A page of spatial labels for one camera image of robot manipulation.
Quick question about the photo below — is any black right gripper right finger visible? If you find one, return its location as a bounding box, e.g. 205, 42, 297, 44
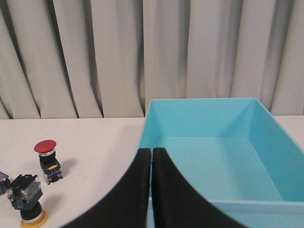
153, 148, 244, 228

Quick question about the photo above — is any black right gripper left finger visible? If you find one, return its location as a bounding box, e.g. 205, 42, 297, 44
63, 148, 152, 228

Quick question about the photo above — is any red mushroom push button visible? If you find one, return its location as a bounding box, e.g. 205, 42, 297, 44
34, 139, 63, 185

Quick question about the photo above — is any light blue plastic box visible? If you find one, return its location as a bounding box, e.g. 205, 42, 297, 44
138, 98, 304, 228

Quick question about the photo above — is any yellow push button upside down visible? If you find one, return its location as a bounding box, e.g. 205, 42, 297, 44
8, 174, 48, 228

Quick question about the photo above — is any green push button rear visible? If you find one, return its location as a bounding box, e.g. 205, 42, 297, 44
0, 172, 10, 195

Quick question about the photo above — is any white pleated curtain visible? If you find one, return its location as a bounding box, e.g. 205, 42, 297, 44
0, 0, 304, 119

